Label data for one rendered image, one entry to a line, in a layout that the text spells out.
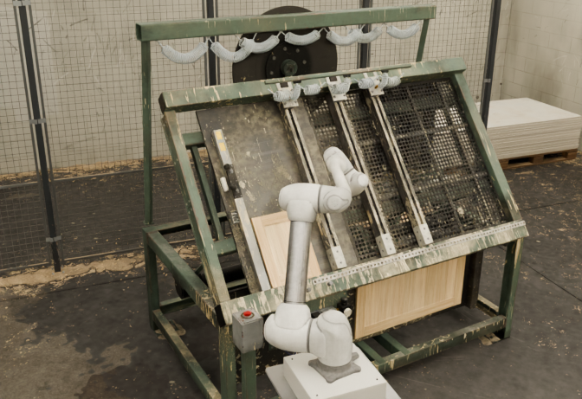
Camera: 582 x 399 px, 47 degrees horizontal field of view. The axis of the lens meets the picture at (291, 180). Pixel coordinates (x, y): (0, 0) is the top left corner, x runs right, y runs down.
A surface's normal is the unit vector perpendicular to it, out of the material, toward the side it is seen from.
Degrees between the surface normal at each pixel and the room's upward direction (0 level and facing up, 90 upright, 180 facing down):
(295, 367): 2
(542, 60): 90
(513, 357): 0
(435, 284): 90
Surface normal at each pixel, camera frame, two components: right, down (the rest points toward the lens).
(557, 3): -0.93, 0.13
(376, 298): 0.49, 0.32
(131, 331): 0.00, -0.93
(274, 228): 0.39, -0.34
